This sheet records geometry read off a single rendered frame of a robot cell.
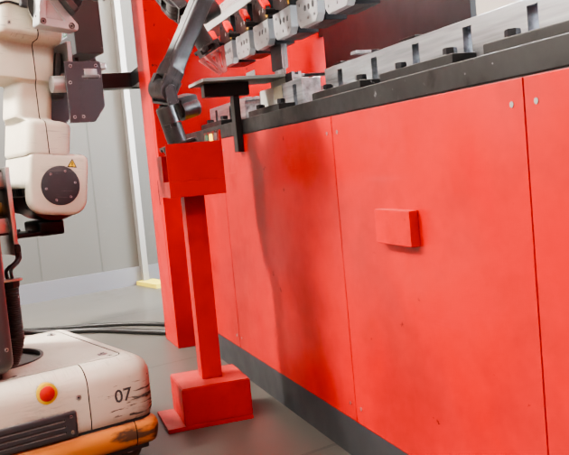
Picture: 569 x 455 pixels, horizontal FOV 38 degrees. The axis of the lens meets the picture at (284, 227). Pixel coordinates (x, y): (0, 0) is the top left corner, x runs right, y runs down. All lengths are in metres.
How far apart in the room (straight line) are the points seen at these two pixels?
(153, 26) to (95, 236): 2.30
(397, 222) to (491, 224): 0.29
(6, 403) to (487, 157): 1.24
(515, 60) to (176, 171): 1.24
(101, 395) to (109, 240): 3.45
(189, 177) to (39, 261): 3.12
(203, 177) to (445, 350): 1.02
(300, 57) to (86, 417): 2.02
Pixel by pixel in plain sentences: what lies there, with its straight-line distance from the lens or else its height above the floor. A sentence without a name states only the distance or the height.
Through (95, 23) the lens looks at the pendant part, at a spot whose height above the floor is 1.36.
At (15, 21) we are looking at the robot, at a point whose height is 1.14.
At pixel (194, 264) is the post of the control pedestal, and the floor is 0.46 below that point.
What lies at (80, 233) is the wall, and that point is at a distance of 5.44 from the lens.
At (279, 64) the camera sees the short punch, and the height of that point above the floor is 1.04.
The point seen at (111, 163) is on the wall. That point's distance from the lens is 5.53.
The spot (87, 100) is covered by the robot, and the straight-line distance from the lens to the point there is 2.27.
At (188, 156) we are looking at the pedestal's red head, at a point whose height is 0.77.
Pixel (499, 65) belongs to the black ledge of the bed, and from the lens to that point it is 1.34.
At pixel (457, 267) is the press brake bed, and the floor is 0.52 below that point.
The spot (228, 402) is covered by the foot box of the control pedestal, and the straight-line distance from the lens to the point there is 2.43.
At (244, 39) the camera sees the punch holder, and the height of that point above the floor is 1.15.
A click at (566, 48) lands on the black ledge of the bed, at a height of 0.85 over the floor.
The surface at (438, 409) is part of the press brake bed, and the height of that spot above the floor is 0.24.
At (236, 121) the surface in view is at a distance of 2.59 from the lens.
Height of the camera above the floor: 0.74
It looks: 5 degrees down
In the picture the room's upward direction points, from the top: 5 degrees counter-clockwise
